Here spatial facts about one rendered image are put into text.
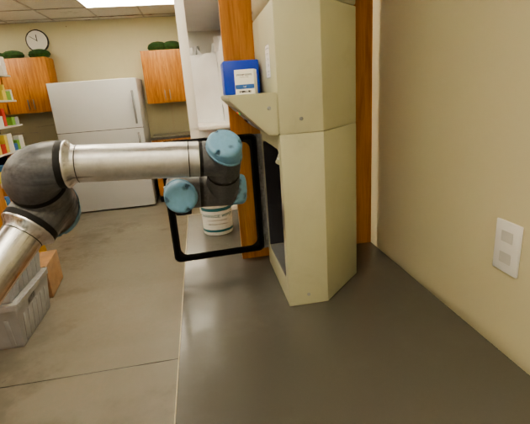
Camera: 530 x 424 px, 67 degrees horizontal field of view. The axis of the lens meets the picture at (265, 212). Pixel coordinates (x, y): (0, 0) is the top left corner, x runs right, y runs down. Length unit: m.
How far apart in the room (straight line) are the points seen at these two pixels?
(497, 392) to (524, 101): 0.56
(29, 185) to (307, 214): 0.63
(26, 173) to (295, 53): 0.62
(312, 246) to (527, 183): 0.50
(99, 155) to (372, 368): 0.71
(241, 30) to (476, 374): 1.10
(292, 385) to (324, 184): 0.48
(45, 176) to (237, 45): 0.74
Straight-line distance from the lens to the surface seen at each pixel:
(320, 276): 1.11
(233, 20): 1.35
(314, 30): 1.00
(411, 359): 0.97
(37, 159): 0.87
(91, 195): 6.19
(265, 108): 0.97
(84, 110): 6.02
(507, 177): 0.97
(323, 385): 0.88
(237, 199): 0.95
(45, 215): 0.95
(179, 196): 0.91
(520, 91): 0.95
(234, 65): 1.17
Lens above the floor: 1.52
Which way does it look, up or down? 17 degrees down
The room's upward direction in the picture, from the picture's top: 4 degrees counter-clockwise
